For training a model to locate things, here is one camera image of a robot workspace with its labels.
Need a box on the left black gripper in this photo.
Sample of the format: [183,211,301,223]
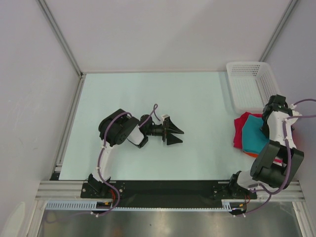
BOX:
[145,118,183,145]

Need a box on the teal t shirt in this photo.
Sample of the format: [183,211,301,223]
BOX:
[241,115,269,155]

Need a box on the white plastic perforated basket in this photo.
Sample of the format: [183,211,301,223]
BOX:
[226,61,281,114]

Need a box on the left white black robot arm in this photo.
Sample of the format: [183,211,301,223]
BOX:
[81,104,184,198]

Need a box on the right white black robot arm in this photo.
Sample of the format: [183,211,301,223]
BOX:
[228,94,304,198]

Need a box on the folded red t shirt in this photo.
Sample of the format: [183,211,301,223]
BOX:
[233,112,262,150]

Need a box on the folded orange t shirt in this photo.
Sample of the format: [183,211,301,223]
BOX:
[244,152,258,158]

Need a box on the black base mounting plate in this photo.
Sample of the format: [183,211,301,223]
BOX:
[80,180,257,207]

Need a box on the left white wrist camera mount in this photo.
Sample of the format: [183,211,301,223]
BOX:
[161,115,170,121]

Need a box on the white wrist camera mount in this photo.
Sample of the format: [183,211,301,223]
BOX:
[161,115,170,121]
[289,104,302,118]

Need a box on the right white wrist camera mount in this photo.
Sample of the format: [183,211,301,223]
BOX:
[289,104,302,118]

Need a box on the white slotted cable duct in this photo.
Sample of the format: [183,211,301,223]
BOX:
[45,200,246,215]

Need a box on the right aluminium corner post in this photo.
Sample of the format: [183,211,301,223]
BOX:
[259,0,300,62]

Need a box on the aluminium corner post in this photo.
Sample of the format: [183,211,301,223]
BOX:
[36,0,83,78]
[259,0,300,62]

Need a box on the aluminium frame rail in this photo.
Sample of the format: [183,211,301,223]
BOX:
[35,181,305,202]

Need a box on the left aluminium corner post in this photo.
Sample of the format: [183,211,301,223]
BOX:
[36,0,83,78]

